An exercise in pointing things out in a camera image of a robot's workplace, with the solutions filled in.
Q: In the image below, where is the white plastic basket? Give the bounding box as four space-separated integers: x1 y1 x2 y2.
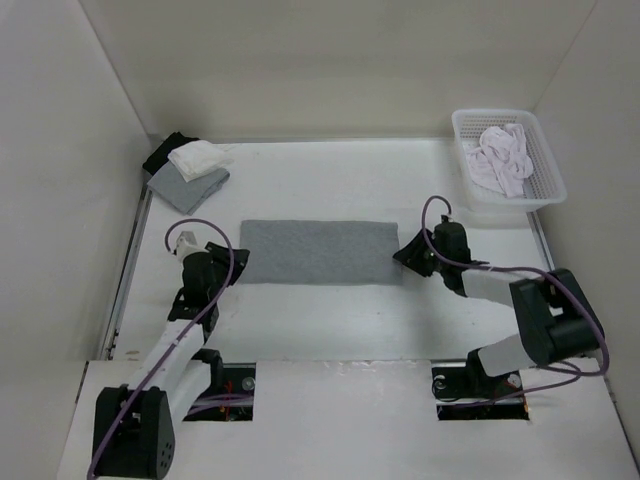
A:
451 109 567 214

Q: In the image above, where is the folded black tank top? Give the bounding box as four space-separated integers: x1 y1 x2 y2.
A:
142 132 198 178

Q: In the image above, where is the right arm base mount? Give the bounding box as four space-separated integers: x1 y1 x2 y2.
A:
431 362 529 421

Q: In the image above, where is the folded white tank top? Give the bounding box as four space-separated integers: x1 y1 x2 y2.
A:
168 140 233 182

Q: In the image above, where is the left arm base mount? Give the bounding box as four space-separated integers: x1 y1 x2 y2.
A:
184 363 256 422

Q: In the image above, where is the folded grey tank top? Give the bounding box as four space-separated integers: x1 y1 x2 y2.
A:
148 163 230 215

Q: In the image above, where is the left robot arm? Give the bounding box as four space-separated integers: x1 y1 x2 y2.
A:
87 232 250 479

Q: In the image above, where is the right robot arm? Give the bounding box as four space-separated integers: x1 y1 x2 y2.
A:
393 217 606 403

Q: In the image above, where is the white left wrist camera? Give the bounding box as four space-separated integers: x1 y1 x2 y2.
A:
174 231 204 262

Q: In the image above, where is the grey tank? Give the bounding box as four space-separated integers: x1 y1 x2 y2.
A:
240 220 402 286
148 163 230 215

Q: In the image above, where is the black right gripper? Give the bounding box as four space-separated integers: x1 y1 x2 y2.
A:
393 228 448 278

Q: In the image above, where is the white tank top in basket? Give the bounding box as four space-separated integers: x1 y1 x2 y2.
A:
465 123 534 198

